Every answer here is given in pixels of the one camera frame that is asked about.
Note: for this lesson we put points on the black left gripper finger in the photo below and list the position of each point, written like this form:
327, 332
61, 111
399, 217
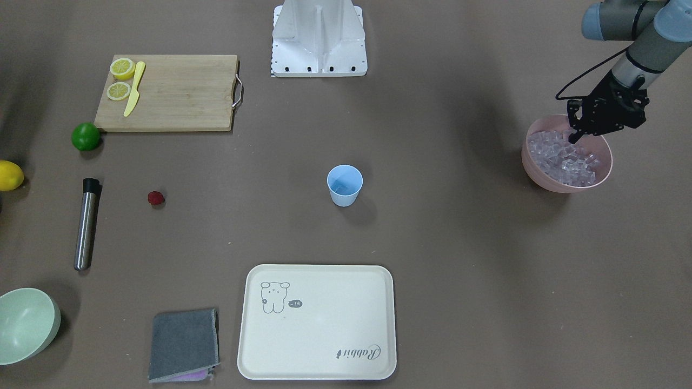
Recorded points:
577, 132

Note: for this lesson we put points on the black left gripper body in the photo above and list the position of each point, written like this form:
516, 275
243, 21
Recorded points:
610, 92

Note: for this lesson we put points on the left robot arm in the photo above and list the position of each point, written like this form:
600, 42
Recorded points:
658, 32

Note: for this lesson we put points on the pink bowl of ice cubes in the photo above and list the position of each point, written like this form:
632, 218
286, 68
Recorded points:
557, 165

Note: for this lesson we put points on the light blue plastic cup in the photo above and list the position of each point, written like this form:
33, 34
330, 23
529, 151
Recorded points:
344, 183

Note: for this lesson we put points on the cream rabbit tray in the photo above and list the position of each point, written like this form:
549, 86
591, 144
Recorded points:
332, 322

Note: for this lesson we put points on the wooden cutting board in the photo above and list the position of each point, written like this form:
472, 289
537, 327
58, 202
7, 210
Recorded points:
178, 93

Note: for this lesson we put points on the red strawberry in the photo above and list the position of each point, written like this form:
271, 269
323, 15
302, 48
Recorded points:
155, 198

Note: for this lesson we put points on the yellow plastic knife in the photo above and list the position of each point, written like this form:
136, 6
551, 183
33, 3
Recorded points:
134, 95

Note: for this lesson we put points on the grey folded cloth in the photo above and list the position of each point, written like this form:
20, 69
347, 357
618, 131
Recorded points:
184, 346

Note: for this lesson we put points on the lemon slice upper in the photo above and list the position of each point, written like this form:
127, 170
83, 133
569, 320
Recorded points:
122, 69

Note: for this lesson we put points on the lemon slice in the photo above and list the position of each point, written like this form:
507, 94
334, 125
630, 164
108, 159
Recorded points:
118, 91
122, 69

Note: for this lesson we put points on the lemon slice lower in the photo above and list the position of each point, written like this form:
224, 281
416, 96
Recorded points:
118, 91

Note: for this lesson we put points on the green lime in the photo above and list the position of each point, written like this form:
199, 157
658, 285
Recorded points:
85, 137

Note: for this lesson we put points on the steel muddler black tip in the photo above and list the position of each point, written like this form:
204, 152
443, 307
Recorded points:
87, 222

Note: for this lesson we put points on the yellow lemon near lime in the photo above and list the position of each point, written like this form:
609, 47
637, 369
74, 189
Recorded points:
12, 176

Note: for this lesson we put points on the mint green bowl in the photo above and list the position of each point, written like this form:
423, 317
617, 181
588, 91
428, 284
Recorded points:
30, 320

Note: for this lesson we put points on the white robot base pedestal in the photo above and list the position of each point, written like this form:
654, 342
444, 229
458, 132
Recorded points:
318, 39

